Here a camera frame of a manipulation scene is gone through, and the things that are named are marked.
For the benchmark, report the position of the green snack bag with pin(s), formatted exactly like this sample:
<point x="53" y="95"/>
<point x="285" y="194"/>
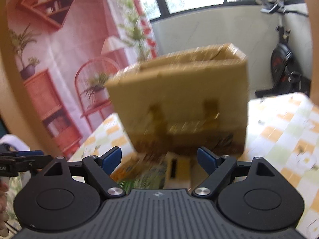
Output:
<point x="141" y="171"/>

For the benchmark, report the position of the cardboard box with plastic liner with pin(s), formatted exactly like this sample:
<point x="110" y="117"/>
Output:
<point x="184" y="100"/>

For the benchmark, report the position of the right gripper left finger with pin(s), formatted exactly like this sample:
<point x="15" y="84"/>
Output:
<point x="96" y="172"/>

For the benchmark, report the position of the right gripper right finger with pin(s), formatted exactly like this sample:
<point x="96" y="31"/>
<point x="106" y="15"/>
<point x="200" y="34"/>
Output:
<point x="221" y="170"/>

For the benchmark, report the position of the pink printed backdrop cloth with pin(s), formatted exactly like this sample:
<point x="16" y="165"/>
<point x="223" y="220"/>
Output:
<point x="65" y="51"/>

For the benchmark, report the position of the black exercise bike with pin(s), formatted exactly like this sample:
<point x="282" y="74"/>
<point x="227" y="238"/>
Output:
<point x="286" y="71"/>

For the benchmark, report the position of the person's left hand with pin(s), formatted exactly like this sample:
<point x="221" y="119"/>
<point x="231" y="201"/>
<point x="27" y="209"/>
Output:
<point x="3" y="201"/>

